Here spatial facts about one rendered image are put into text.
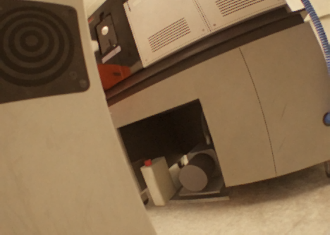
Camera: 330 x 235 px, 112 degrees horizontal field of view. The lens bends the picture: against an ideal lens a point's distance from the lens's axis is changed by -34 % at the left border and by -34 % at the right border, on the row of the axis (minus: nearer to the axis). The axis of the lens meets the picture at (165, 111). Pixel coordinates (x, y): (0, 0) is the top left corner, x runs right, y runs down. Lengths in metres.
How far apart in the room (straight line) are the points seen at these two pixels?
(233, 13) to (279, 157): 0.64
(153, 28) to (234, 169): 0.79
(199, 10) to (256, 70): 0.39
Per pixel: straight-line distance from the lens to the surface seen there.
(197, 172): 0.95
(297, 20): 0.78
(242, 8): 0.83
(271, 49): 0.70
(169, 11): 0.93
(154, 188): 1.06
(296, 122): 0.71
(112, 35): 1.15
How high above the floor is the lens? 0.51
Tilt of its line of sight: 2 degrees up
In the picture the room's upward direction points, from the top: 19 degrees counter-clockwise
